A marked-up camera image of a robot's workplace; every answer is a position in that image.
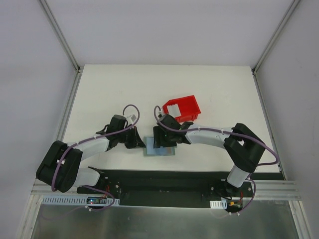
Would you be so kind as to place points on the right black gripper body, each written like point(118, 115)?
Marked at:
point(160, 138)

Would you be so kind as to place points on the red plastic bin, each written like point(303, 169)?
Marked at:
point(182, 109)

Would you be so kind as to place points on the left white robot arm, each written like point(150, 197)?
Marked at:
point(60, 167)

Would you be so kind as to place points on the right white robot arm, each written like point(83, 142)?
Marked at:
point(196, 143)

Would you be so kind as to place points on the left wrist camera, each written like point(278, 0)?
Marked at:
point(131, 118)

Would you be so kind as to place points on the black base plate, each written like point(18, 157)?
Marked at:
point(169, 188)

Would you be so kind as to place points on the left aluminium frame post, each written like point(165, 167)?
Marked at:
point(59, 34)

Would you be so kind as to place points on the aluminium frame post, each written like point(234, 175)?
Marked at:
point(59, 34)
point(276, 34)

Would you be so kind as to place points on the right white cable duct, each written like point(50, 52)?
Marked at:
point(222, 204)

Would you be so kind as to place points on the white cable duct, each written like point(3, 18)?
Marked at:
point(222, 204)
point(80, 201)

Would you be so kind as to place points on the left white cable duct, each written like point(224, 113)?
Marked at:
point(80, 201)

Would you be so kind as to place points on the right aluminium frame post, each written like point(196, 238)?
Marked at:
point(276, 34)

